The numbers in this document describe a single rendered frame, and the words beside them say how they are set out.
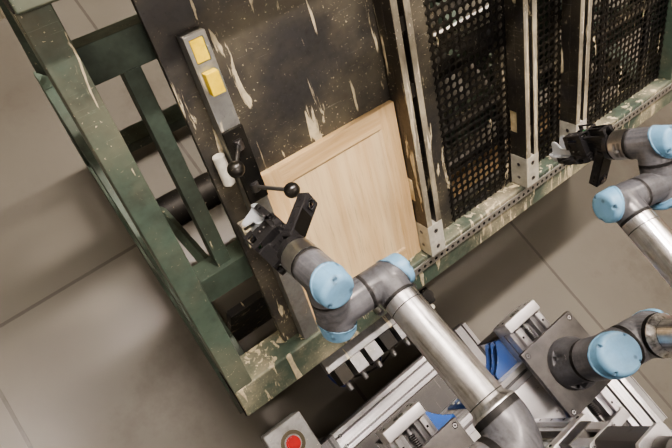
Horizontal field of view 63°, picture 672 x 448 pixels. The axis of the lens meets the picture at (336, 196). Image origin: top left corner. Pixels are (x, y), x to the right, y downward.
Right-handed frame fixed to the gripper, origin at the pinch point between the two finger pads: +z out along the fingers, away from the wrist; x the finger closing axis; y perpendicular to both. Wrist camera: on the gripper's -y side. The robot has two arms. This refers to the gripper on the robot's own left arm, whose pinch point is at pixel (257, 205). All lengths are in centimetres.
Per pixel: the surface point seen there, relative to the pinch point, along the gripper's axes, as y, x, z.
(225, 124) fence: -8.4, -15.6, 8.1
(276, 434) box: 42, 54, -6
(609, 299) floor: -92, 216, 8
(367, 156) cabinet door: -31.3, 24.1, 10.5
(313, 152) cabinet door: -20.1, 9.1, 10.2
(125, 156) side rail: 10.8, -27.2, 7.1
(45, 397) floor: 114, 65, 101
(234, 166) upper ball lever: -2.5, -13.6, -3.1
